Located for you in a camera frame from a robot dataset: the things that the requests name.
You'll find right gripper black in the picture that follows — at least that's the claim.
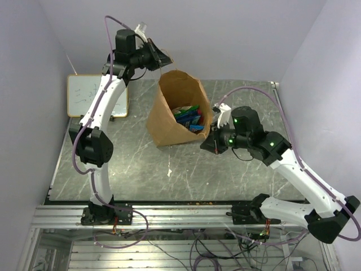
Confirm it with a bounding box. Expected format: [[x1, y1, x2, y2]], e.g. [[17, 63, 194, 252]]
[[200, 119, 250, 155]]

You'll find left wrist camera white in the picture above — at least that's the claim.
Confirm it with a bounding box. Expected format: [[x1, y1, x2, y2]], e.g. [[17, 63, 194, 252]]
[[134, 22, 147, 42]]

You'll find small whiteboard wooden frame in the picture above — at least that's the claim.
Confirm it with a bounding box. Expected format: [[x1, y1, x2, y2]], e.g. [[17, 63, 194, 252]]
[[67, 75, 128, 117]]

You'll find blue cookie snack pack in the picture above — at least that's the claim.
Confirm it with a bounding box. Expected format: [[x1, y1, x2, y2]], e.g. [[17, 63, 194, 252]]
[[176, 115, 204, 133]]

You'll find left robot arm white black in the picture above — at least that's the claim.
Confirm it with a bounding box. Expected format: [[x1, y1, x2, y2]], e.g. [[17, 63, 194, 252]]
[[69, 23, 172, 225]]

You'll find aluminium mounting rail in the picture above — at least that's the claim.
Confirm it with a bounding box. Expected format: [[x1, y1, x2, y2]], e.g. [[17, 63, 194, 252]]
[[30, 200, 311, 229]]

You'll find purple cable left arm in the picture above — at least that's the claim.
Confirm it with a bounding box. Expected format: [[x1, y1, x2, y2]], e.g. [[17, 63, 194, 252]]
[[72, 15, 147, 249]]

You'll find brown paper bag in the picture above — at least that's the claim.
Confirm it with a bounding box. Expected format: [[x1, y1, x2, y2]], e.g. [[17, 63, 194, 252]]
[[146, 68, 213, 147]]

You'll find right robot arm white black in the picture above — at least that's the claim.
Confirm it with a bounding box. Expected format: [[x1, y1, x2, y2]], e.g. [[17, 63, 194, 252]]
[[200, 103, 360, 244]]

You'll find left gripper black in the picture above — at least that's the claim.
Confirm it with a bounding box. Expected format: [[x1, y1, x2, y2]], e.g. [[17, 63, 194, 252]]
[[131, 38, 175, 72]]

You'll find green snack bar packet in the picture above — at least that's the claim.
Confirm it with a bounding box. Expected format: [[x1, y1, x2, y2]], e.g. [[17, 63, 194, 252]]
[[171, 105, 199, 117]]

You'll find red snack packet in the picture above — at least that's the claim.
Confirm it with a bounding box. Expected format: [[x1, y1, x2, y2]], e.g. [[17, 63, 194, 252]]
[[197, 107, 204, 125]]

